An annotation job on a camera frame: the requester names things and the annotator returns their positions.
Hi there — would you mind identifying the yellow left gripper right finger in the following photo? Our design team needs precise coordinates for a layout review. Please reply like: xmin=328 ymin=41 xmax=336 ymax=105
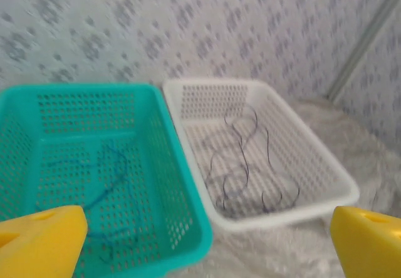
xmin=331 ymin=205 xmax=401 ymax=278

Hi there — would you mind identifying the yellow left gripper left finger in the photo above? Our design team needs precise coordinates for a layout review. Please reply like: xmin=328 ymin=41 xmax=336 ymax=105
xmin=0 ymin=205 xmax=88 ymax=278

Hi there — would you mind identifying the thin blue cable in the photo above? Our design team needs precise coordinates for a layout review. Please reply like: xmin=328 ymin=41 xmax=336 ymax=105
xmin=46 ymin=143 xmax=140 ymax=265

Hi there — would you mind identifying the thin dark purple cable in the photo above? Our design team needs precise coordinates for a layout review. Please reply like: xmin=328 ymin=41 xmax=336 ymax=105
xmin=208 ymin=104 xmax=301 ymax=214

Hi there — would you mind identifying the white perforated plastic basket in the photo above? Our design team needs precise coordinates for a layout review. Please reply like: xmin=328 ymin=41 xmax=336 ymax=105
xmin=162 ymin=77 xmax=360 ymax=232

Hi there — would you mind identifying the teal perforated plastic basket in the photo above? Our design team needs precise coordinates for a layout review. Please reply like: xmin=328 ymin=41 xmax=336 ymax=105
xmin=0 ymin=83 xmax=214 ymax=278

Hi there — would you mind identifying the aluminium frame post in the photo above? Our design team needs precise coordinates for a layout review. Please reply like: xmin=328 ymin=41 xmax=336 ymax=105
xmin=327 ymin=0 xmax=401 ymax=102

